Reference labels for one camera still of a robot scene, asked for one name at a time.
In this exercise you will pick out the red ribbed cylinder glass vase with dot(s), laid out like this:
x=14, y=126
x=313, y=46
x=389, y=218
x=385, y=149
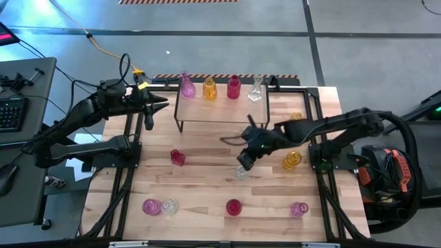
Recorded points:
x=233, y=89

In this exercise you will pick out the gray side desk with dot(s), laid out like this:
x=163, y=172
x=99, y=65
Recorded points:
x=24, y=206
x=34, y=79

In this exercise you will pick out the orange and black device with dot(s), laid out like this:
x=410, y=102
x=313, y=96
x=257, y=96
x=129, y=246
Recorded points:
x=403, y=168

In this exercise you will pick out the silver metal bracket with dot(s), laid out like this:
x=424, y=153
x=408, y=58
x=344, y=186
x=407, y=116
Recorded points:
x=321, y=245
x=128, y=244

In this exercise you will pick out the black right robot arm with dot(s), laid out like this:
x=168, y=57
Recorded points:
x=337, y=124

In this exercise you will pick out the black clamp tool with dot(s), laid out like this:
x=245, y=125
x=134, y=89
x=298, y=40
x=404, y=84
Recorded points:
x=19, y=81

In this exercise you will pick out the black monitor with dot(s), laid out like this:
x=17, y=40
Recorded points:
x=7, y=34

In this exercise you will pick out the red ribbed flared glass vase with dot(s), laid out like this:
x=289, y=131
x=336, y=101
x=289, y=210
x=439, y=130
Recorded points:
x=177, y=157

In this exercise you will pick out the purple tall glass vase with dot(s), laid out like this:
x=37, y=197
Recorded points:
x=187, y=87

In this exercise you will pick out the black computer mouse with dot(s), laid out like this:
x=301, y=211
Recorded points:
x=7, y=179

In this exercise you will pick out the black computer keyboard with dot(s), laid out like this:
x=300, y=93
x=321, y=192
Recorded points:
x=12, y=113

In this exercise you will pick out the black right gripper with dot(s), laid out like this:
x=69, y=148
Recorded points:
x=263, y=139

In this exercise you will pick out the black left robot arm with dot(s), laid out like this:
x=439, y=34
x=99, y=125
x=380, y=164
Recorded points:
x=79, y=113

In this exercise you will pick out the purple squat glass vase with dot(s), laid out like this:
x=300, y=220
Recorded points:
x=299, y=209
x=151, y=207

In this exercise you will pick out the yellow ribbed glass vase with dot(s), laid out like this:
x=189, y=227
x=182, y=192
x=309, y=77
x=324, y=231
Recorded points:
x=209, y=90

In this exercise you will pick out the large yellow embossed glass vase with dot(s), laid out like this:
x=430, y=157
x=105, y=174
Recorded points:
x=292, y=160

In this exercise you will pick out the black desk caster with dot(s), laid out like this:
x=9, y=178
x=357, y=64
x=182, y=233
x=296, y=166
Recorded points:
x=46, y=224

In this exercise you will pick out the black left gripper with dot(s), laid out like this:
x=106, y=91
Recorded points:
x=138, y=100

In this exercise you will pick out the white paper sheet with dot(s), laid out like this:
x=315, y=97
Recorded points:
x=77, y=170

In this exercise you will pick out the small yellow glass vase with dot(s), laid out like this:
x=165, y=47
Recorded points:
x=297, y=115

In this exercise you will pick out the clear conical glass vase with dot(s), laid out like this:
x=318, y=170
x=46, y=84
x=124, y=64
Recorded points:
x=255, y=92

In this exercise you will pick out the black metal table frame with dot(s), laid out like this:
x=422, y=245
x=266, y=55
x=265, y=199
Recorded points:
x=313, y=92

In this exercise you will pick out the black equipment stand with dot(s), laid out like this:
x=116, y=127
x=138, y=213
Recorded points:
x=430, y=165

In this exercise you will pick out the small dark can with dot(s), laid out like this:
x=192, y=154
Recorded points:
x=54, y=181

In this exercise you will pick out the red teardrop glass vase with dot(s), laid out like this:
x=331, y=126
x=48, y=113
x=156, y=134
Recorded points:
x=234, y=207

